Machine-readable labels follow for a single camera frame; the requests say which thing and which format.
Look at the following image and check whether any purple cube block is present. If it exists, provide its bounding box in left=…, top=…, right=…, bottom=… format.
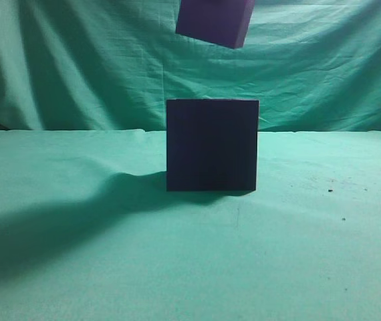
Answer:
left=175, top=0, right=255, bottom=49

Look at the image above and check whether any green cloth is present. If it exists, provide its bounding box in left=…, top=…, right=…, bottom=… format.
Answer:
left=0, top=1, right=381, bottom=320

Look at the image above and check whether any dark purple groove box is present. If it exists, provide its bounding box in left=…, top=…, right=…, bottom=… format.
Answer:
left=166, top=99, right=259, bottom=192

